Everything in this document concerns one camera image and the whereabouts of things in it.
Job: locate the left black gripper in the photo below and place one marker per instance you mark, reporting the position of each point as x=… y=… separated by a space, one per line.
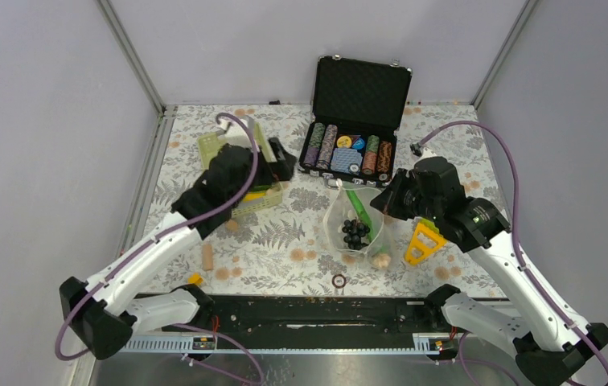
x=283 y=167

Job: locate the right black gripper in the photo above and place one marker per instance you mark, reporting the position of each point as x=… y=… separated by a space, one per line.
x=388 y=200

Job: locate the long green pepper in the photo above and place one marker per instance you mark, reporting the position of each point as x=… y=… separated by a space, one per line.
x=359 y=202

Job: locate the clear zip top bag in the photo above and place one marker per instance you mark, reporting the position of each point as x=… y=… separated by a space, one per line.
x=333 y=221

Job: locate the garlic bulb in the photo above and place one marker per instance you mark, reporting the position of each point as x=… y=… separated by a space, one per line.
x=382 y=260

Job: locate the black grape bunch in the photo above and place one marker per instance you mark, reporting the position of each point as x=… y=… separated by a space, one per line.
x=356 y=234

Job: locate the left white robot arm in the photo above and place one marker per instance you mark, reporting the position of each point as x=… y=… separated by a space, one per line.
x=105 y=311

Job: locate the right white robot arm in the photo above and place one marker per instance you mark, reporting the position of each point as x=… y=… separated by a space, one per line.
x=549 y=340

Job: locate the yellow plastic triangle tool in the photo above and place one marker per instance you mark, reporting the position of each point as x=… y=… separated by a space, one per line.
x=426 y=240

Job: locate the yellow banana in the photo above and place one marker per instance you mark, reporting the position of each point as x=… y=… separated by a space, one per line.
x=253 y=195

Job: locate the light green plastic basket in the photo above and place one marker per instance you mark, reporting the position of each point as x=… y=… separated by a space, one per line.
x=209 y=145

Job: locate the black poker chip case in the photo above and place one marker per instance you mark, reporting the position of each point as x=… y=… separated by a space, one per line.
x=356 y=112

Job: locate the wooden cylinder block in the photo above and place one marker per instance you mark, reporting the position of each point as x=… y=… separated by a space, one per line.
x=207 y=257

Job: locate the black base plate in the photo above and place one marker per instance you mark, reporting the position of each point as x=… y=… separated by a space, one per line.
x=306 y=325

